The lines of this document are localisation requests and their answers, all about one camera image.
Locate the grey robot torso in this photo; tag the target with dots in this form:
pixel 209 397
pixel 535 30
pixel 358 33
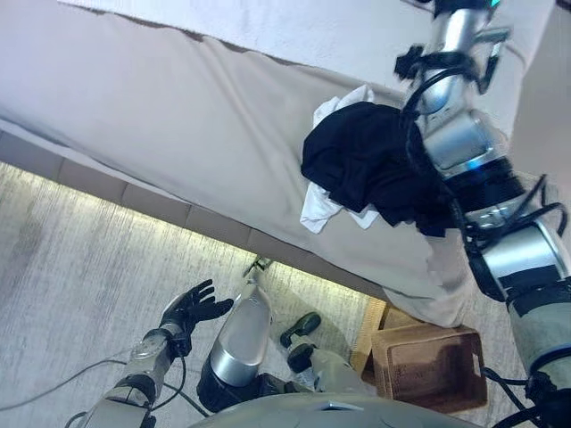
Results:
pixel 330 412

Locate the white garment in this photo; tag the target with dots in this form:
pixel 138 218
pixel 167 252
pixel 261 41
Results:
pixel 319 209

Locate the grey robot leg black foot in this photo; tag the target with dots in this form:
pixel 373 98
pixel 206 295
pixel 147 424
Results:
pixel 312 352

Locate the brown woven basket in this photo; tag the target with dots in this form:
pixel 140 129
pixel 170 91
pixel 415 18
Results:
pixel 428 367

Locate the silver robot leg with knee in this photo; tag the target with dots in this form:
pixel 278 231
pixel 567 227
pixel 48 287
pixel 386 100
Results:
pixel 238 348

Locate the bed with beige sheet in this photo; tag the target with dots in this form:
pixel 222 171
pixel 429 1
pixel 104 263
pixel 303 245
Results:
pixel 187 134

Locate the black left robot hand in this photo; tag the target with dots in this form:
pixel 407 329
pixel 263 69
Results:
pixel 192 307

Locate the black garment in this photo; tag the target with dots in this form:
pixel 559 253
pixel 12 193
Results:
pixel 357 160

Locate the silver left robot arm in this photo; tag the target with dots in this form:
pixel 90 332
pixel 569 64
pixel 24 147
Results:
pixel 134 379

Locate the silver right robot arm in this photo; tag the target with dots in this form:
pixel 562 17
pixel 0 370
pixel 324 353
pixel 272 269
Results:
pixel 477 187

